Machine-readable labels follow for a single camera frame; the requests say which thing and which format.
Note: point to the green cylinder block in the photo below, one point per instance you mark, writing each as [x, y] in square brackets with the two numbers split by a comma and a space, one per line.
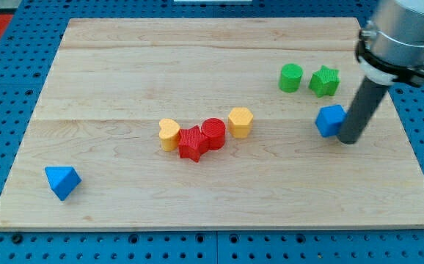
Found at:
[290, 77]

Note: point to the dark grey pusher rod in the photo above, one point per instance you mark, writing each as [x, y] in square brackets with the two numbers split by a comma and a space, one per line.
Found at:
[362, 108]

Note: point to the red cylinder block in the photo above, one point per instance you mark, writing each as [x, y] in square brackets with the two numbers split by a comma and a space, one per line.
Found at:
[215, 130]

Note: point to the blue triangle block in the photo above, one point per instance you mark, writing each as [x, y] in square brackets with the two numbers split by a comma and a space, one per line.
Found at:
[62, 180]

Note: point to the yellow heart block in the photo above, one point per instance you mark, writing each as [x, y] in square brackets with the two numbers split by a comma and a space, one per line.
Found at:
[169, 134]

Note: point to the wooden board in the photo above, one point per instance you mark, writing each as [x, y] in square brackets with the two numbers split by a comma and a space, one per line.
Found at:
[113, 80]

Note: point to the green star block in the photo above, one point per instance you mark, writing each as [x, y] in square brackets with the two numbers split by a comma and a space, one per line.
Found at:
[325, 81]

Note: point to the yellow hexagon block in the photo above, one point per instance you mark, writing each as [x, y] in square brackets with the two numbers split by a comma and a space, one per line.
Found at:
[240, 121]

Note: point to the blue cube block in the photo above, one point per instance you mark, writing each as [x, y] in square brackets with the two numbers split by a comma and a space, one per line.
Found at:
[330, 119]

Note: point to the red star block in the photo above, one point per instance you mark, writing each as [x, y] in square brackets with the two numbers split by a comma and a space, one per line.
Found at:
[193, 143]

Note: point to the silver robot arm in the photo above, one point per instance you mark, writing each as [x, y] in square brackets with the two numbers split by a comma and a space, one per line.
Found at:
[391, 45]

